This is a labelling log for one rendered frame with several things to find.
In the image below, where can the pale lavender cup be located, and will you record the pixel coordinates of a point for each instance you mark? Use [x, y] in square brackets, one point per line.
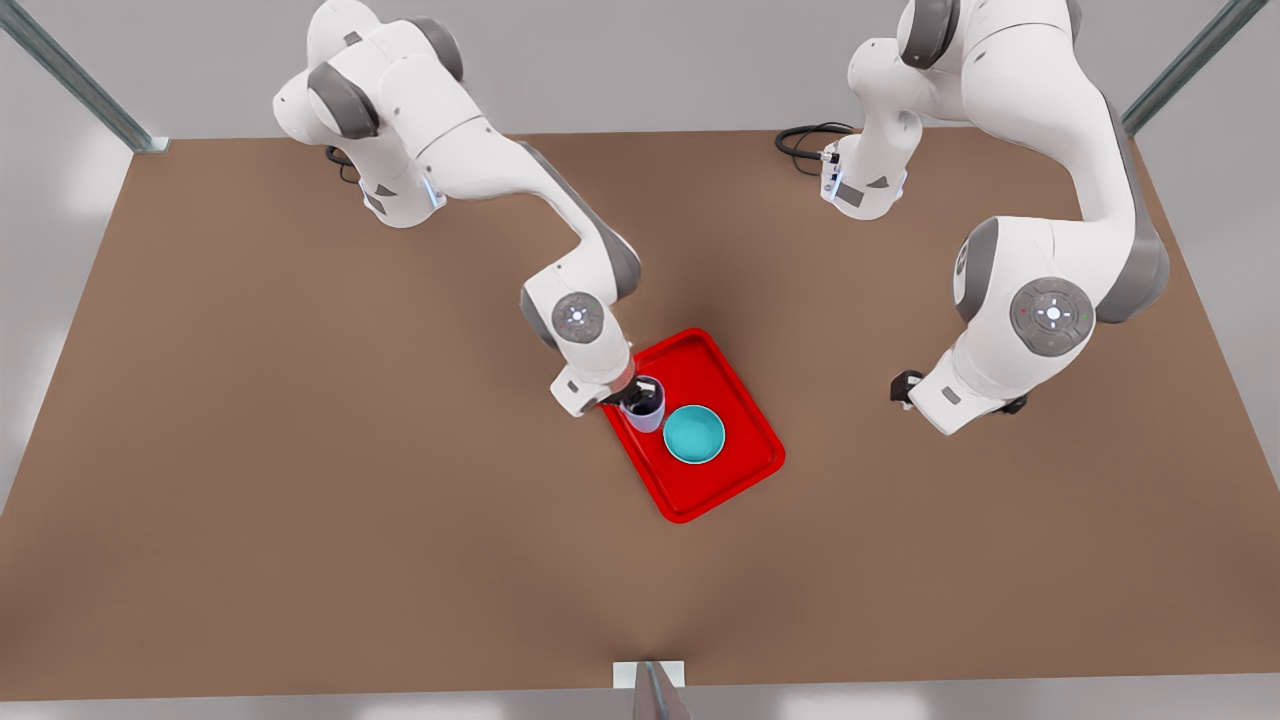
[645, 412]

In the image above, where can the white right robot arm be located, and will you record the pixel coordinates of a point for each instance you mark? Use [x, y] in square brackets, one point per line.
[470, 160]

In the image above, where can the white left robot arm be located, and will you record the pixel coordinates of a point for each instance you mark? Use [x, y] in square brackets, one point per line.
[1050, 300]

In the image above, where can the teal bowl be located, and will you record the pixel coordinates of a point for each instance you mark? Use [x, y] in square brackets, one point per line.
[694, 434]

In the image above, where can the red plastic tray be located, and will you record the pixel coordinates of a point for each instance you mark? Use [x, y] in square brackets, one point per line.
[700, 425]

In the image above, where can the silver frame post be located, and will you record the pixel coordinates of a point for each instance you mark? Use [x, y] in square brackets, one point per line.
[75, 72]
[655, 690]
[1185, 65]

